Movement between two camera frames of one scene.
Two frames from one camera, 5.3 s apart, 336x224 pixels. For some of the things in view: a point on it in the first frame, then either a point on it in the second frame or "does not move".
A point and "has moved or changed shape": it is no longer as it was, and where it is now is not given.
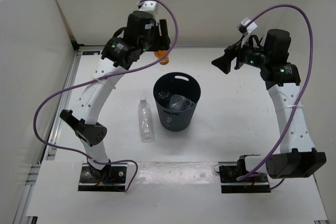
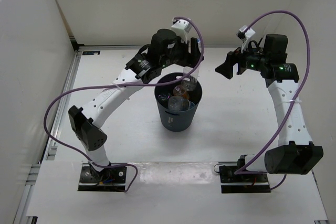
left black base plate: (112, 178) does not move
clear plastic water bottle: (145, 122) -> (189, 84)
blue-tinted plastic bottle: (178, 102) does not move
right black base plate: (228, 176) does not move
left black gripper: (163, 42) -> (189, 59)
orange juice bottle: (159, 53) has moved or changed shape
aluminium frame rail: (45, 149) does not move
